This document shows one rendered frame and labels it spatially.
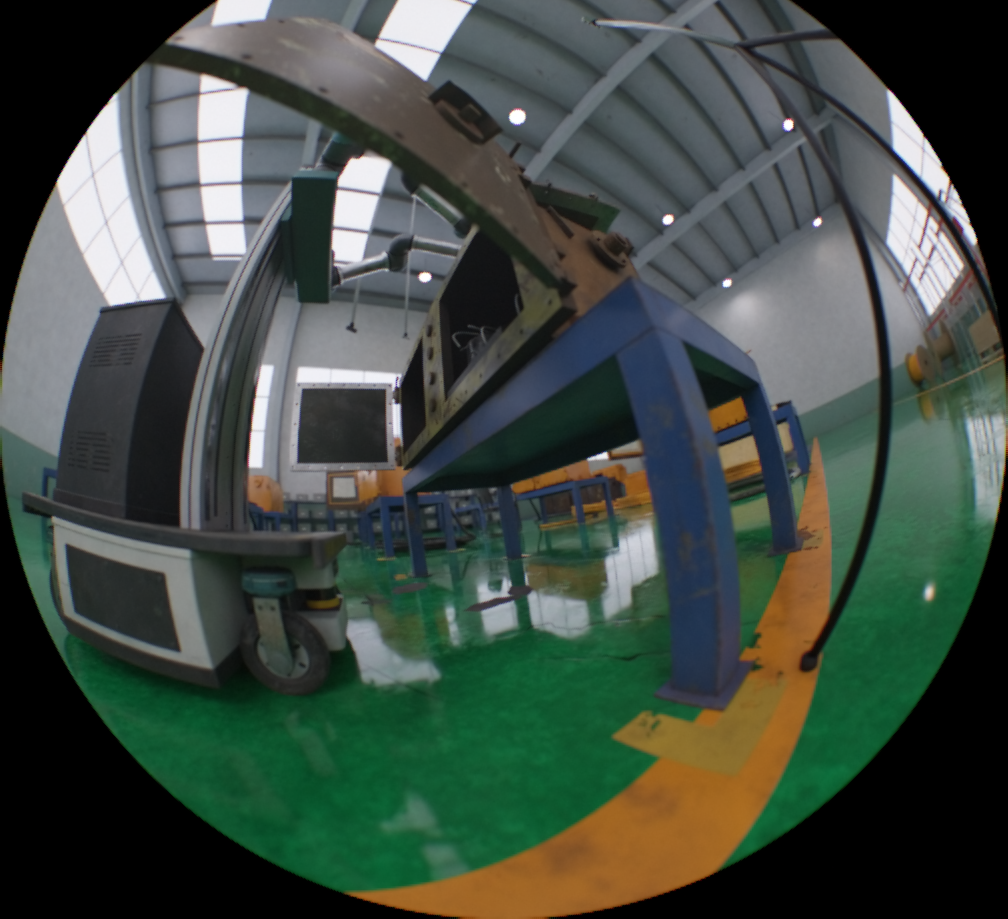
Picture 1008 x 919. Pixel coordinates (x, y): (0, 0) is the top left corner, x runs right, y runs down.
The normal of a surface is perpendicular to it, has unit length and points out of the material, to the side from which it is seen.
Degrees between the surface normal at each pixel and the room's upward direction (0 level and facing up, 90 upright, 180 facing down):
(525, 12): 180
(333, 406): 90
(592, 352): 90
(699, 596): 90
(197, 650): 90
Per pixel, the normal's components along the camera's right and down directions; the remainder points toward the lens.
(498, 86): 0.15, 0.94
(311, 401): 0.39, -0.35
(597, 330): -0.87, -0.04
